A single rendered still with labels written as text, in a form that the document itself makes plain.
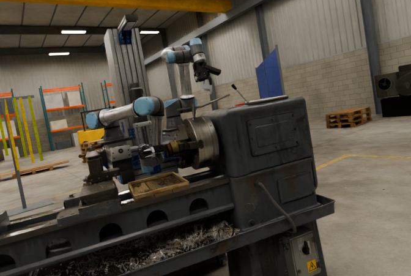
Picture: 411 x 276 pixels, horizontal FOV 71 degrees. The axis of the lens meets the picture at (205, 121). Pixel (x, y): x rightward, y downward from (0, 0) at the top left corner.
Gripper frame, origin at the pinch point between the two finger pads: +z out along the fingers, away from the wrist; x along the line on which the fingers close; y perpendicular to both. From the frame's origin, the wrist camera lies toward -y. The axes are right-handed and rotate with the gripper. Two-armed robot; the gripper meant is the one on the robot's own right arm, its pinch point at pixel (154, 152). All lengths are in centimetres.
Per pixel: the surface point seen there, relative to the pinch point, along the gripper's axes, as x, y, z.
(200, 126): 9.7, -27.3, 8.8
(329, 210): -55, -92, 26
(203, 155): -6.5, -25.3, 11.3
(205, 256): -54, -11, 26
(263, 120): 6, -64, 18
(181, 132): 7.5, -19.8, -5.8
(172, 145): 1.4, -10.8, 0.5
